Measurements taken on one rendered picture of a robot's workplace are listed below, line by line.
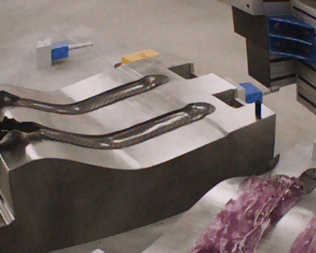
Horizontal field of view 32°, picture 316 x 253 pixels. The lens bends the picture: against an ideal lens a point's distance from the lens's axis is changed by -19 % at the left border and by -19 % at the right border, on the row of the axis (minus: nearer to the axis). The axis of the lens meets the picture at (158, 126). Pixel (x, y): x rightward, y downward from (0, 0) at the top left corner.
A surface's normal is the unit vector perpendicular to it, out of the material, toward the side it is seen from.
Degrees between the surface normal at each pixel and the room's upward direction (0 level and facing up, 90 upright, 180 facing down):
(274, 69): 90
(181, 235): 16
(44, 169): 90
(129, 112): 3
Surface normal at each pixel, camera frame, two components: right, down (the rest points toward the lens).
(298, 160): -0.05, -0.88
